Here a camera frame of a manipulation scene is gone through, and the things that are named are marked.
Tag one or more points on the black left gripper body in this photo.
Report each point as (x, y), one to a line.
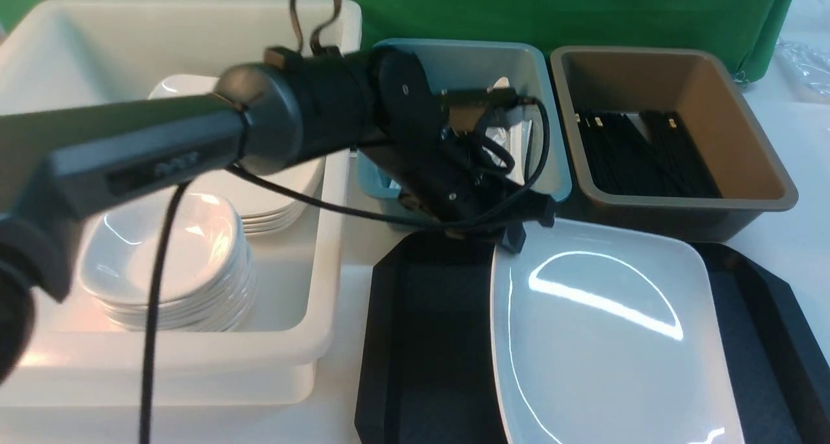
(454, 199)

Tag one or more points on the large white square plate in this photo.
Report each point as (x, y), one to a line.
(607, 335)

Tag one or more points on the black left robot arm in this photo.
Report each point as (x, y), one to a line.
(61, 167)

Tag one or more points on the pile of white spoons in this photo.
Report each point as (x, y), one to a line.
(511, 130)

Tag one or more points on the teal plastic bin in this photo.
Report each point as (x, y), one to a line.
(470, 64)

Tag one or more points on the pile of black chopsticks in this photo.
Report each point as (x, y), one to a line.
(650, 154)

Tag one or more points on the stack of white square plates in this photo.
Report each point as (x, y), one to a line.
(259, 209)

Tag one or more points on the black serving tray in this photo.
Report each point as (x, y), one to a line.
(427, 371)

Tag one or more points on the brown plastic bin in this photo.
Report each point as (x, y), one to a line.
(696, 85)

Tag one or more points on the stack of white bowls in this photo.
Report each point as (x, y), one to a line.
(209, 281)

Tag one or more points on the green backdrop cloth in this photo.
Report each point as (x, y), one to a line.
(741, 33)

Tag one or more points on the clear plastic wrap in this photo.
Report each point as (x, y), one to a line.
(806, 68)

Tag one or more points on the large white plastic tub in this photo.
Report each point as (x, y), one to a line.
(67, 53)

